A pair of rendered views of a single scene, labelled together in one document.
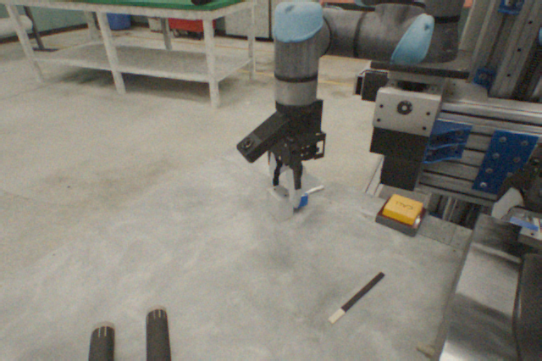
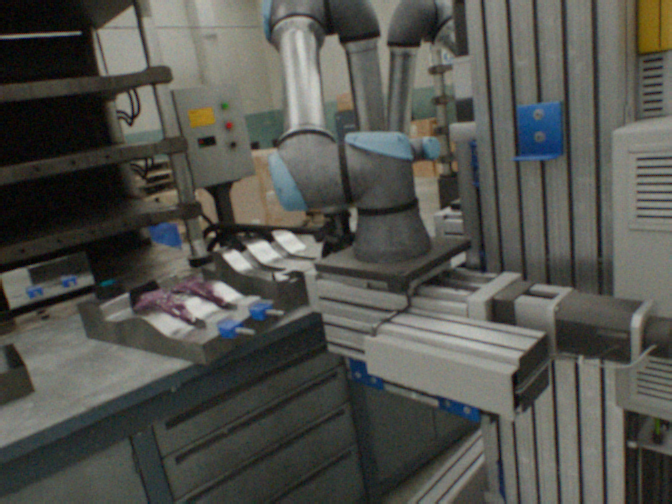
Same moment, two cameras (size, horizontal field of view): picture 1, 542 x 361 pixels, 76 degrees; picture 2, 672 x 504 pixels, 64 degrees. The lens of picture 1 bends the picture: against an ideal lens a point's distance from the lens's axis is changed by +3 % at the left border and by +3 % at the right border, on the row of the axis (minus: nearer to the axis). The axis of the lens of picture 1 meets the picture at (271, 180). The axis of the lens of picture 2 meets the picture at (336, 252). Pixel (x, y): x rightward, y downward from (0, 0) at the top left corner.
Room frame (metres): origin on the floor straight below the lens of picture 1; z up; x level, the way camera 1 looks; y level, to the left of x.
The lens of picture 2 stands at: (0.93, -1.84, 1.34)
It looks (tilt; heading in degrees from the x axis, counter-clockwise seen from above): 16 degrees down; 109
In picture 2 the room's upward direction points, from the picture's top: 9 degrees counter-clockwise
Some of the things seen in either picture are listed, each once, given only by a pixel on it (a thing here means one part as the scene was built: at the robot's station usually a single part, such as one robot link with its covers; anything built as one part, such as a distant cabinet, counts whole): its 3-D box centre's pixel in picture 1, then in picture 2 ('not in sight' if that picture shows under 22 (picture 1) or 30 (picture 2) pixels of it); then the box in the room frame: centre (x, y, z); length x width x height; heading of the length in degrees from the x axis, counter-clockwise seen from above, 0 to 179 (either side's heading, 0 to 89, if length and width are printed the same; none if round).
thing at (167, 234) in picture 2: not in sight; (145, 239); (-2.45, 2.48, 0.32); 0.60 x 0.41 x 0.22; 162
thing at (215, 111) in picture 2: not in sight; (233, 255); (-0.27, 0.25, 0.74); 0.31 x 0.22 x 1.47; 55
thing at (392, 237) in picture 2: not in sight; (389, 226); (0.71, -0.84, 1.09); 0.15 x 0.15 x 0.10
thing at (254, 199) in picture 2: not in sight; (243, 197); (-1.84, 3.46, 0.47); 1.22 x 0.80 x 0.94; 160
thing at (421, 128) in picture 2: not in sight; (437, 147); (-0.04, 6.44, 0.42); 0.86 x 0.33 x 0.83; 156
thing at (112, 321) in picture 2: not in sight; (175, 310); (0.05, -0.67, 0.86); 0.50 x 0.26 x 0.11; 162
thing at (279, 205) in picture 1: (298, 196); not in sight; (0.60, -0.06, 0.83); 0.13 x 0.05 x 0.05; 120
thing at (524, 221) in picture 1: (521, 229); not in sight; (0.49, -0.47, 0.83); 0.13 x 0.05 x 0.05; 138
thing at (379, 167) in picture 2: not in sight; (377, 166); (0.70, -0.84, 1.20); 0.13 x 0.12 x 0.14; 13
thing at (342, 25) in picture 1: (330, 32); (417, 150); (0.67, -0.11, 1.14); 0.11 x 0.11 x 0.08; 60
